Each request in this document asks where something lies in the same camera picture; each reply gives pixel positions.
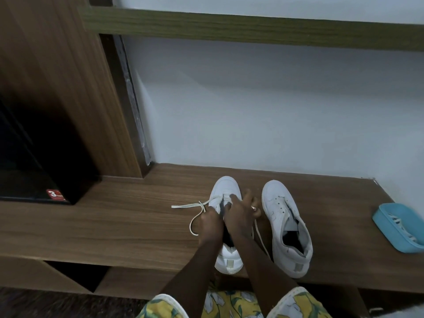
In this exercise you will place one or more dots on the blue plastic basket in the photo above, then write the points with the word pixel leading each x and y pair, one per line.
pixel 397 246

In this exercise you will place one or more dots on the wooden wall shelf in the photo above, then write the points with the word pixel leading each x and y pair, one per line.
pixel 248 28

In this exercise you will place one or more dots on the person's right forearm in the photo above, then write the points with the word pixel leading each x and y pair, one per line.
pixel 268 268

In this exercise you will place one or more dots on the person's left forearm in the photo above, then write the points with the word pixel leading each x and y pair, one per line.
pixel 192 271

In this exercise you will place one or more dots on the striped laces bundle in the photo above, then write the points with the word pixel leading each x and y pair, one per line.
pixel 400 226

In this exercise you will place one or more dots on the person's right hand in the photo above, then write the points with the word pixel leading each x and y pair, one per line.
pixel 240 218

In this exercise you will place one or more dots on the white sneaker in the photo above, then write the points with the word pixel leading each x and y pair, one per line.
pixel 275 193
pixel 228 261

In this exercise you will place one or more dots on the person's left hand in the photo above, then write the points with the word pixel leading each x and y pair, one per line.
pixel 211 226

